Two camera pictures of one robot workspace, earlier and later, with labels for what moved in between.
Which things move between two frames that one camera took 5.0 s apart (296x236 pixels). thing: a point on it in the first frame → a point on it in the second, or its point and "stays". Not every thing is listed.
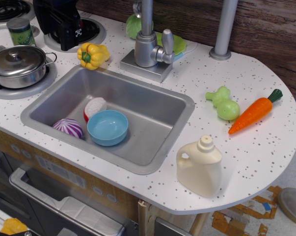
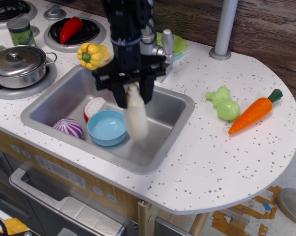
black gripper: [61, 17] → [128, 66]
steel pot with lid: [20, 66] stays
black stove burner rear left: [2, 11] stays
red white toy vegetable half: [94, 105] stays
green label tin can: [20, 32] stays
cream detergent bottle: [199, 166] → [136, 116]
